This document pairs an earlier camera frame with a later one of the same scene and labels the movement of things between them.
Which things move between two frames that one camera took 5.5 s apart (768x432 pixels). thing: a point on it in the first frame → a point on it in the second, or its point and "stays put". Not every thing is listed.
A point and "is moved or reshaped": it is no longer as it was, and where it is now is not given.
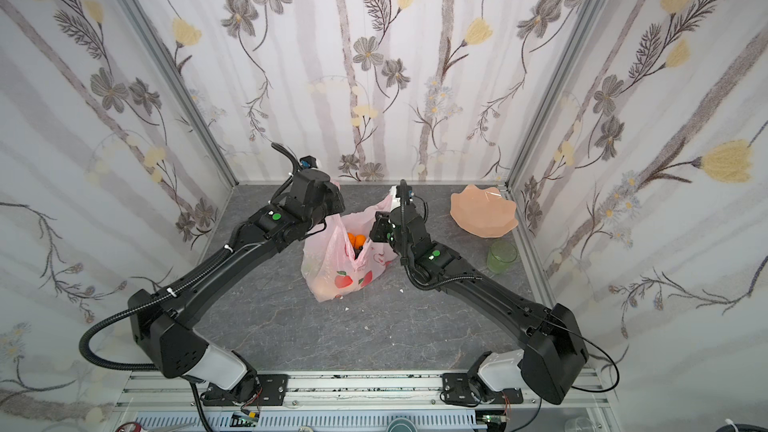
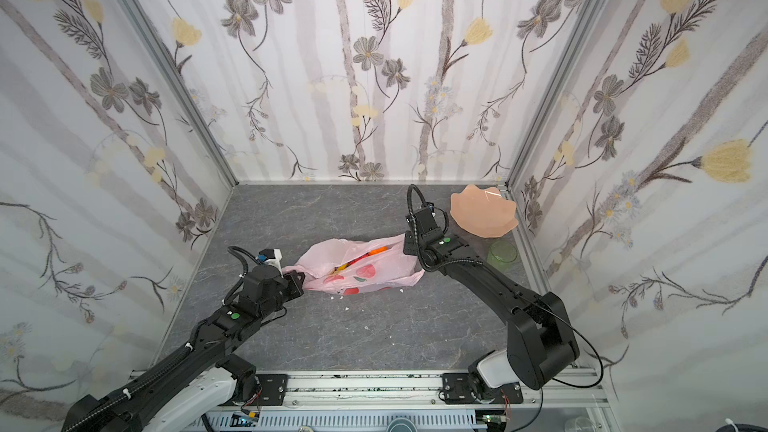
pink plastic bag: x=329 y=267 is moved or reshaped
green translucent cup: x=501 y=257 stays put
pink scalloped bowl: x=484 y=213 stays put
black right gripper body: x=384 y=231 → x=413 y=243
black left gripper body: x=330 y=201 → x=291 y=282
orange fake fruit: x=357 y=240 → x=378 y=250
